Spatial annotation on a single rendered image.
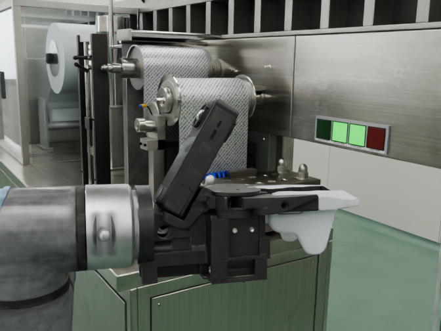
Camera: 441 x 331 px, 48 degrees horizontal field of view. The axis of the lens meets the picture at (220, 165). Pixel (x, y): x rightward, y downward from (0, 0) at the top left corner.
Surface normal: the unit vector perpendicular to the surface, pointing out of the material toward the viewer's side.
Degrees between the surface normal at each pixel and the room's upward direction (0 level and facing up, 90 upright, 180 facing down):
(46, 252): 99
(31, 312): 90
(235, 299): 90
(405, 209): 90
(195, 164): 81
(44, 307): 90
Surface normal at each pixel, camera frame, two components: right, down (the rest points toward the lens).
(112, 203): 0.18, -0.61
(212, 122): 0.25, 0.05
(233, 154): 0.54, 0.18
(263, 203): -0.07, 0.07
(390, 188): -0.84, 0.10
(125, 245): 0.26, 0.31
